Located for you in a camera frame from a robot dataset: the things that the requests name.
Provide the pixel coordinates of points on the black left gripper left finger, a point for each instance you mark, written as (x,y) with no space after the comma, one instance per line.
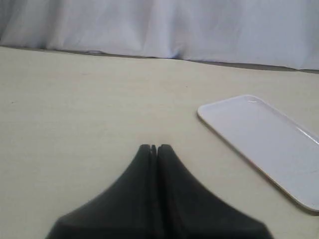
(126,210)

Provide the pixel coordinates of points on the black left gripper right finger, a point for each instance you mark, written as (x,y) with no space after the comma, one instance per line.
(190,211)

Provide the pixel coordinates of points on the white rectangular plastic tray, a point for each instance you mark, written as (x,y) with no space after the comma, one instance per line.
(281,149)

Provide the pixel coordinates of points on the white backdrop curtain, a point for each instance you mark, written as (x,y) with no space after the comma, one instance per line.
(264,32)

